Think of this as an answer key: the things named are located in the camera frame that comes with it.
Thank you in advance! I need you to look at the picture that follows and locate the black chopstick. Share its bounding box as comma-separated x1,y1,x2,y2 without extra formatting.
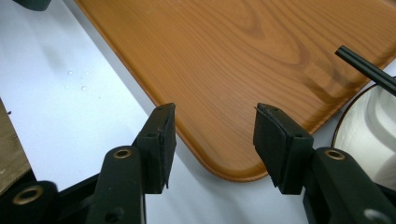
334,45,396,97

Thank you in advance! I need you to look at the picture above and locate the dark round object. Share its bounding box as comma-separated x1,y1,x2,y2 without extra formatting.
12,0,52,12

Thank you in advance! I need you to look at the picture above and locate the white bowl with dark rim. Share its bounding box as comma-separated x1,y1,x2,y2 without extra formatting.
332,76,396,191

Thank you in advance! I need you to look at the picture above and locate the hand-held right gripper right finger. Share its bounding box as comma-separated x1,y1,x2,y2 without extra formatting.
252,103,396,224

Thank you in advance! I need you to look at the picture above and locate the wooden tray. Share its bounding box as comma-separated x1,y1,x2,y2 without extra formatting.
74,0,396,183

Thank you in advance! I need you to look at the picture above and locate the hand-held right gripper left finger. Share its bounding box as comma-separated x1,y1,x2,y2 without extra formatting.
86,103,177,224

